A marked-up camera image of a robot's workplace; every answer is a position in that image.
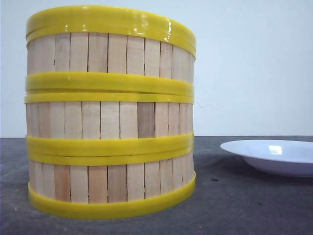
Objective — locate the woven bamboo steamer lid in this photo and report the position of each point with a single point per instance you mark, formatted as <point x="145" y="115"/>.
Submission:
<point x="111" y="20"/>

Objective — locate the bamboo steamer basket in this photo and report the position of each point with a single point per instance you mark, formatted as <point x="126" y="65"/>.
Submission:
<point x="107" y="67"/>
<point x="111" y="191"/>

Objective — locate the white plate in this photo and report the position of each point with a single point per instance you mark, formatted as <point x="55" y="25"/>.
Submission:
<point x="278" y="157"/>

